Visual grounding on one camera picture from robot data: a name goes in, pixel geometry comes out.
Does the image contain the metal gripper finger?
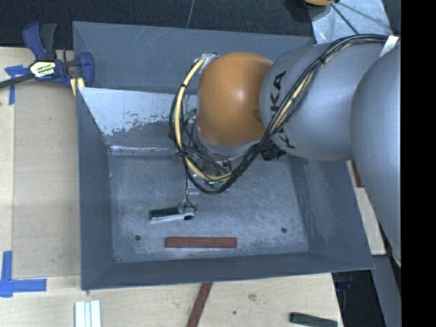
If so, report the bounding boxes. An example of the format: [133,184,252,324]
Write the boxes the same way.
[148,206,185,219]
[149,206,198,223]

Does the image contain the red-brown flat block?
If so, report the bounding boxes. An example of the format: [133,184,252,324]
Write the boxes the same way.
[164,236,238,249]
[185,282,214,327]

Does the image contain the grey metal bin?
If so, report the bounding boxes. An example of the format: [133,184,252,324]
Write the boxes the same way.
[72,20,376,291]

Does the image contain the pale wood flat board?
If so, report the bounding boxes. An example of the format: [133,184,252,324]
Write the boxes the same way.
[11,76,83,279]

